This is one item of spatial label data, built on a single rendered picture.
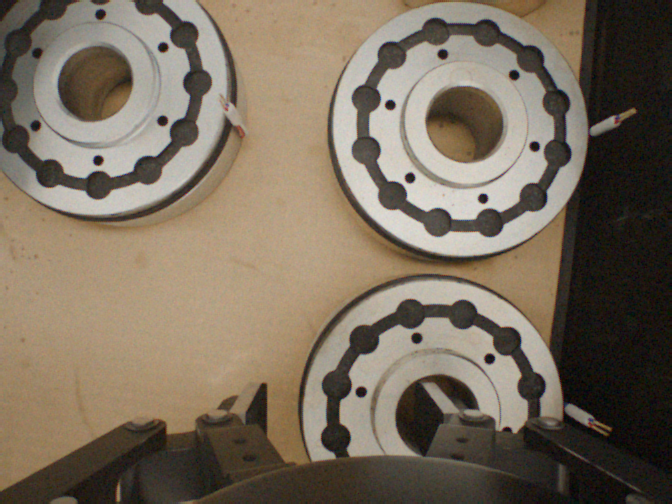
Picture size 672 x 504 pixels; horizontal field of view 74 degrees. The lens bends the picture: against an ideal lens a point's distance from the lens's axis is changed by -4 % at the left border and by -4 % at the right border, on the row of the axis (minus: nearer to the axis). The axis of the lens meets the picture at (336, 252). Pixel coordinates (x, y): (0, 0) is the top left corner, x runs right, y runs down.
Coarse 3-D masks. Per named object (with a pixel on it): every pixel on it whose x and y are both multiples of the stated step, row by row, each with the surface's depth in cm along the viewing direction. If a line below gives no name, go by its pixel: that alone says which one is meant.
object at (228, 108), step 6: (222, 96) 15; (222, 102) 15; (228, 108) 16; (234, 108) 16; (228, 114) 16; (234, 114) 17; (234, 120) 17; (240, 120) 18; (240, 126) 19; (240, 132) 19; (246, 132) 19
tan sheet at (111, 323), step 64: (256, 0) 21; (320, 0) 21; (384, 0) 21; (576, 0) 21; (256, 64) 21; (320, 64) 21; (576, 64) 21; (256, 128) 21; (320, 128) 21; (448, 128) 21; (0, 192) 20; (256, 192) 21; (320, 192) 21; (0, 256) 20; (64, 256) 20; (128, 256) 20; (192, 256) 20; (256, 256) 20; (320, 256) 20; (384, 256) 21; (512, 256) 21; (0, 320) 20; (64, 320) 20; (128, 320) 20; (192, 320) 20; (256, 320) 20; (320, 320) 20; (0, 384) 20; (64, 384) 20; (128, 384) 20; (192, 384) 20; (448, 384) 20; (0, 448) 20; (64, 448) 20
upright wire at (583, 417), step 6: (564, 402) 18; (564, 408) 18; (570, 408) 17; (576, 408) 17; (570, 414) 17; (576, 414) 17; (582, 414) 16; (588, 414) 16; (582, 420) 16; (588, 420) 16; (594, 420) 16; (588, 426) 16; (594, 426) 16; (606, 426) 15
